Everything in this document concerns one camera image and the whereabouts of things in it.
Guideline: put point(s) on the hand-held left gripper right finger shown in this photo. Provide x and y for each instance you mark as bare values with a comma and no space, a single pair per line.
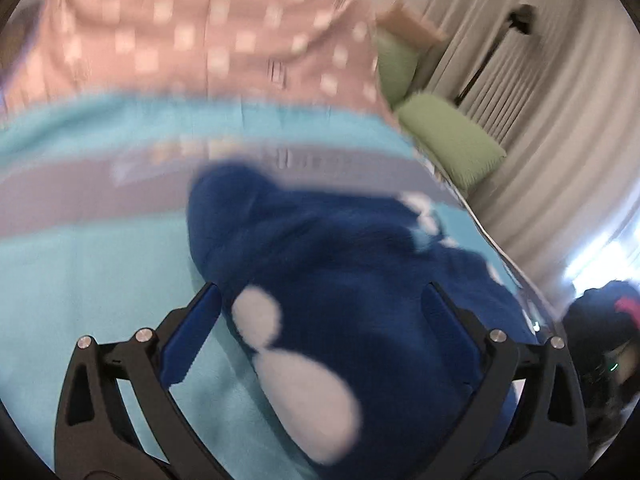
450,330

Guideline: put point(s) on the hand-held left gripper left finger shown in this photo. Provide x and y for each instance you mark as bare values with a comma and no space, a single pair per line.
192,332

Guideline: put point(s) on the blue fleece pajama top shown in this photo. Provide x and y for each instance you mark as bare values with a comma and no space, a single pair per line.
350,285

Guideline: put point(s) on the dark cloth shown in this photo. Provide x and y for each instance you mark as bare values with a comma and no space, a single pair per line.
595,310

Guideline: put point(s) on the teal grey printed bed sheet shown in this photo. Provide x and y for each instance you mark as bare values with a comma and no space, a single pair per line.
100,270

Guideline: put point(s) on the large green pillow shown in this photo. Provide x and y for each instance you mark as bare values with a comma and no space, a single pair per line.
450,137

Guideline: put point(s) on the beige curtain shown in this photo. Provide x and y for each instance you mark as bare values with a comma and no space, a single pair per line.
550,135

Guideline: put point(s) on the small green pillow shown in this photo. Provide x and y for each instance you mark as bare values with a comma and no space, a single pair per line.
397,67

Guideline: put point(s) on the pink polka dot sheet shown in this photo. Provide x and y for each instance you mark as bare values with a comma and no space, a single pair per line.
175,50

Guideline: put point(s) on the beige pillow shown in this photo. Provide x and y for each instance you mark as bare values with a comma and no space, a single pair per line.
410,22

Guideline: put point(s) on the black floor lamp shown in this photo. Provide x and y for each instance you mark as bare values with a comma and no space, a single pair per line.
520,15

